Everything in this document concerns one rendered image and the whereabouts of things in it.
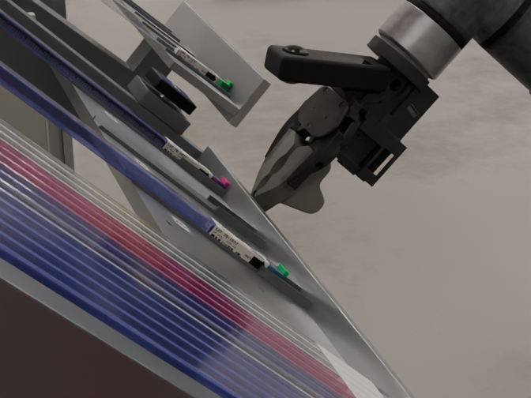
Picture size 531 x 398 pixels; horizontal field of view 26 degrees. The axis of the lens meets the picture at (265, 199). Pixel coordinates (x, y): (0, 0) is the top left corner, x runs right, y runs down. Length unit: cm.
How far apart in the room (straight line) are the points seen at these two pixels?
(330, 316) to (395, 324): 138
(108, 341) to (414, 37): 71
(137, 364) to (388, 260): 206
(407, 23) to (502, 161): 192
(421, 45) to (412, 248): 148
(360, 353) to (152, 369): 42
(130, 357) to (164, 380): 2
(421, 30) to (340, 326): 34
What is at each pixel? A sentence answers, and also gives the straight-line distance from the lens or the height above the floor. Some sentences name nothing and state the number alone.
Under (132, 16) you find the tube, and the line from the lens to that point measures 131.
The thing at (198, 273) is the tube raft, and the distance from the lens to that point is 67.
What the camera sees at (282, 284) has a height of 75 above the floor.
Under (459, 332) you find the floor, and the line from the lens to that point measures 227.
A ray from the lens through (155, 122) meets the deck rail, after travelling 116.
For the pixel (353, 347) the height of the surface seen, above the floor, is 73.
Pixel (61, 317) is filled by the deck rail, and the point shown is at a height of 98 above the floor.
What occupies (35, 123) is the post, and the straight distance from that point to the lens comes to 142.
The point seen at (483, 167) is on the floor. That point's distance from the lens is 298.
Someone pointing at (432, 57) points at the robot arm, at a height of 85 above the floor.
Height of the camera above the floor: 120
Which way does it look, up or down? 26 degrees down
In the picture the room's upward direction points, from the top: straight up
